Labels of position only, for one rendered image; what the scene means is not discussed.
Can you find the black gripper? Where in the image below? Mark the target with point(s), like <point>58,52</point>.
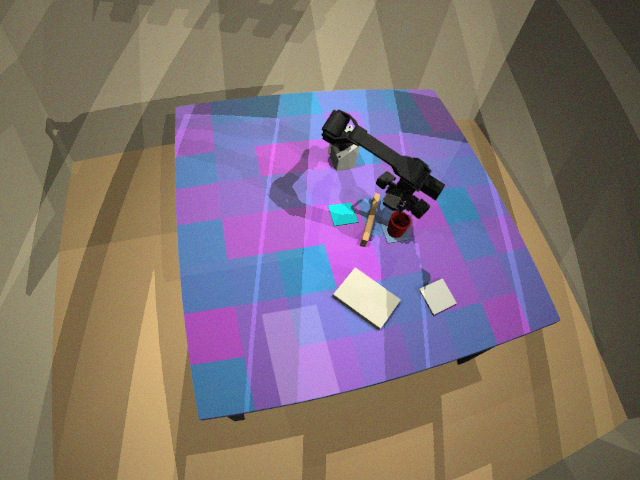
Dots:
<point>417,207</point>

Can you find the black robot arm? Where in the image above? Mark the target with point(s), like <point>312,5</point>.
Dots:
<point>411,170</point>

